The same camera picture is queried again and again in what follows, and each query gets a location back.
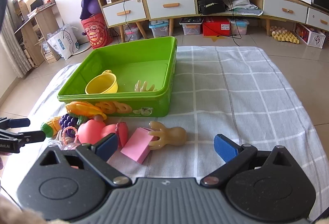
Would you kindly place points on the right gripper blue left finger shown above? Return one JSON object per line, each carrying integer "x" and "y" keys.
{"x": 106, "y": 147}

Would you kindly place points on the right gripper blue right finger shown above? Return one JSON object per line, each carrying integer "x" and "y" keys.
{"x": 226, "y": 148}

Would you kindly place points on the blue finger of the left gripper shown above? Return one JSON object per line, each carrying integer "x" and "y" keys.
{"x": 32, "y": 136}
{"x": 18, "y": 123}

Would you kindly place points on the pink rubber pig toy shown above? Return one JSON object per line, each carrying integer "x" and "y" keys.
{"x": 93, "y": 131}

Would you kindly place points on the toy corn cob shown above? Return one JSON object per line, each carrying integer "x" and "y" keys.
{"x": 51, "y": 127}

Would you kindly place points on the pink rectangular block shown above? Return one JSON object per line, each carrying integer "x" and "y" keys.
{"x": 137, "y": 147}

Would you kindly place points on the pink clear capsule ball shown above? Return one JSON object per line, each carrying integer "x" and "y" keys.
{"x": 70, "y": 146}

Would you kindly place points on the purple toy grapes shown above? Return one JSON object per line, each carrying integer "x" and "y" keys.
{"x": 68, "y": 121}

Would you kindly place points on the orange yellow toy flower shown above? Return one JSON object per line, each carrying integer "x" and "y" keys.
{"x": 84, "y": 108}

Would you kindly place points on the grey checked table cloth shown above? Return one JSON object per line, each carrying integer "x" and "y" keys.
{"x": 280, "y": 176}

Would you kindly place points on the yellow toy cup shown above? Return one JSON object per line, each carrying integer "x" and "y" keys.
{"x": 105, "y": 83}

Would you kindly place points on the green plastic bin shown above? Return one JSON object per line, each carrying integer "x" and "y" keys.
{"x": 150, "y": 60}

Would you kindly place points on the white shopping bag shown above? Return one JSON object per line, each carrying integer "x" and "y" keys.
{"x": 64, "y": 41}

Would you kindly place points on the wooden desk shelf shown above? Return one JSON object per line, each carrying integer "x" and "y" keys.
{"x": 36, "y": 19}

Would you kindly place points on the red printed bucket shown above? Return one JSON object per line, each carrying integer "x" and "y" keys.
{"x": 95, "y": 28}

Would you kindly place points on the red box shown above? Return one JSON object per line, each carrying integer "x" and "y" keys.
{"x": 216, "y": 26}

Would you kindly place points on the yellow egg tray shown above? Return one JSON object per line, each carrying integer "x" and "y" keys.
{"x": 281, "y": 34}

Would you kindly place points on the clear storage box blue lid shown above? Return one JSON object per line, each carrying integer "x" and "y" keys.
{"x": 159, "y": 28}

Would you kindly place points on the purple plush toy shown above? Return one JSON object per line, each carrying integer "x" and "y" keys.
{"x": 89, "y": 8}

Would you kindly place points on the black bag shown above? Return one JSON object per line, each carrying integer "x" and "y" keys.
{"x": 207, "y": 7}

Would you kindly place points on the wooden sideboard with drawers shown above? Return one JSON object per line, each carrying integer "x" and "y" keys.
{"x": 282, "y": 10}

